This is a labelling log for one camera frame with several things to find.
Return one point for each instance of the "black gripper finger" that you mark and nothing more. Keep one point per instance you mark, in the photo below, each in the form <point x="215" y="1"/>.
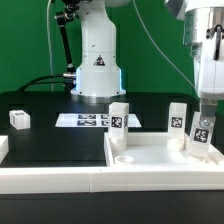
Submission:
<point x="207" y="112"/>

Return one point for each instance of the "white square table top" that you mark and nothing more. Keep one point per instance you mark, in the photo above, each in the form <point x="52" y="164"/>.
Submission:
<point x="150" y="148"/>

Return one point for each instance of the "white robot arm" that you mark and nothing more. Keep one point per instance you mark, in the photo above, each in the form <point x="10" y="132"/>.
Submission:
<point x="98" y="76"/>

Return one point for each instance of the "white sheet with tags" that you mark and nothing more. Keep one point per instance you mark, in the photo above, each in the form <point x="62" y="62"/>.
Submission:
<point x="91" y="120"/>

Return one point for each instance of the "white left fence bar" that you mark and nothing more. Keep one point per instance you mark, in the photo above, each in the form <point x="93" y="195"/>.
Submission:
<point x="3" y="147"/>

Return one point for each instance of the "white fence bar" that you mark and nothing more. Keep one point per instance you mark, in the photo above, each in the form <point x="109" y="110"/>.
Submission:
<point x="3" y="147"/>
<point x="109" y="179"/>

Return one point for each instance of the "white front fence bar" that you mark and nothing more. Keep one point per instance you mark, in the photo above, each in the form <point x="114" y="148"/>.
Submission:
<point x="109" y="179"/>

